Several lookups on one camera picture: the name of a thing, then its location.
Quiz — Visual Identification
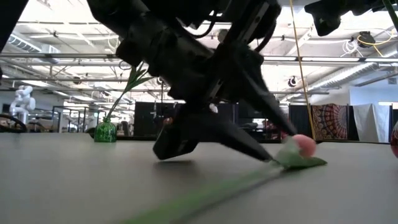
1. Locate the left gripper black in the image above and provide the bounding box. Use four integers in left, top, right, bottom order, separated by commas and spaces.
152, 43, 298, 162

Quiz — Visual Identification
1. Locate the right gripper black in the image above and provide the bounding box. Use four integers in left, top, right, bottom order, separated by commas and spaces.
305, 0, 383, 37

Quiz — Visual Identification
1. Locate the green glass vase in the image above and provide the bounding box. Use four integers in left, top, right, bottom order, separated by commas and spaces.
94, 117, 118, 144

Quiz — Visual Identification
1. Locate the black partition curtain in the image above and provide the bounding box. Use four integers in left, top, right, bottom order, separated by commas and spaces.
288, 104, 313, 141
134, 101, 187, 138

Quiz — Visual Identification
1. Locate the long ceiling light strip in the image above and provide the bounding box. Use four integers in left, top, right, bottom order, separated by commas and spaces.
303, 57, 360, 62
263, 56, 296, 62
364, 57, 398, 63

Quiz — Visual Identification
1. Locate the red patterned tapestry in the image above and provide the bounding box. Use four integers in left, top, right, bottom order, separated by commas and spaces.
312, 104, 349, 141

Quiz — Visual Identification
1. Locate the white hanging cloth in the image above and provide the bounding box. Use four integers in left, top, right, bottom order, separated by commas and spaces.
353, 104, 393, 143

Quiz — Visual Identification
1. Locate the yellow hanging cable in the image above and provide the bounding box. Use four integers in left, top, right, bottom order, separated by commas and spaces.
290, 0, 316, 141

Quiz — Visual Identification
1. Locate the silver ventilation duct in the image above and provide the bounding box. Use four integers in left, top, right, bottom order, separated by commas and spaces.
7, 30, 62, 56

